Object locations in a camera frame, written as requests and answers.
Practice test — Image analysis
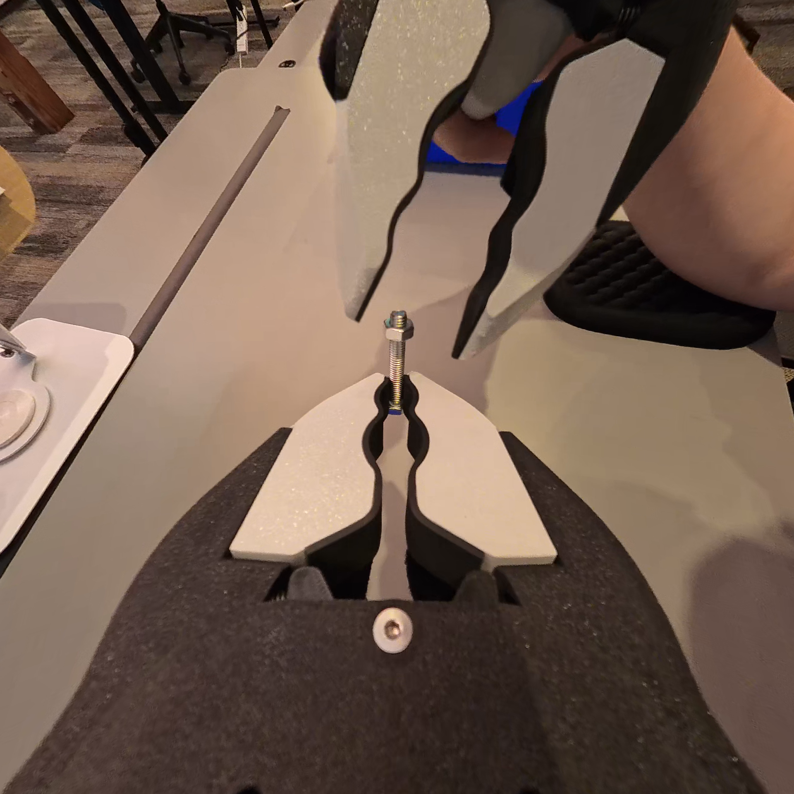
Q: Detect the blue plastic bin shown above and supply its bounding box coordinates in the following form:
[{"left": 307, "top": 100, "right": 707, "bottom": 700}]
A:
[{"left": 427, "top": 79, "right": 542, "bottom": 167}]

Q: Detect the black desk leg frame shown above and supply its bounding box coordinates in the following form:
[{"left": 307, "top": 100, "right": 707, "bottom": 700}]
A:
[{"left": 34, "top": 0, "right": 194, "bottom": 157}]

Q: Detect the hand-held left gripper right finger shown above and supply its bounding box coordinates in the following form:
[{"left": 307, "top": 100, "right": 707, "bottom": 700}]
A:
[{"left": 404, "top": 370, "right": 559, "bottom": 582}]

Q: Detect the steel bolt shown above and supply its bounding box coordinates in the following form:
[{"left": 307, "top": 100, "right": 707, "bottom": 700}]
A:
[{"left": 386, "top": 309, "right": 410, "bottom": 418}]

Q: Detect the black mesh elbow pad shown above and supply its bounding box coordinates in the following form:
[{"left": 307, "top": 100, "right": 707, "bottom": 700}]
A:
[{"left": 544, "top": 220, "right": 777, "bottom": 352}]

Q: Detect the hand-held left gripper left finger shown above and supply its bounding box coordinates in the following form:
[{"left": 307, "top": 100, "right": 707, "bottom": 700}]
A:
[{"left": 228, "top": 372, "right": 384, "bottom": 582}]

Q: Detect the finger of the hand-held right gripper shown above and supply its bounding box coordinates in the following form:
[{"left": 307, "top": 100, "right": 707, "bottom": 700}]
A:
[
  {"left": 335, "top": 0, "right": 492, "bottom": 323},
  {"left": 452, "top": 36, "right": 666, "bottom": 362}
]

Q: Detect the person's right hand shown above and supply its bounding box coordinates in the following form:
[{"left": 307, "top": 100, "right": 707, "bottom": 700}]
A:
[{"left": 433, "top": 115, "right": 517, "bottom": 165}]

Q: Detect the person's right forearm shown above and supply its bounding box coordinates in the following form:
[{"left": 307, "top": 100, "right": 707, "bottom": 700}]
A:
[{"left": 619, "top": 28, "right": 794, "bottom": 312}]

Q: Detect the black office chair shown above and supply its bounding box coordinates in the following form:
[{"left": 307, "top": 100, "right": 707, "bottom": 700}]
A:
[{"left": 129, "top": 0, "right": 239, "bottom": 86}]

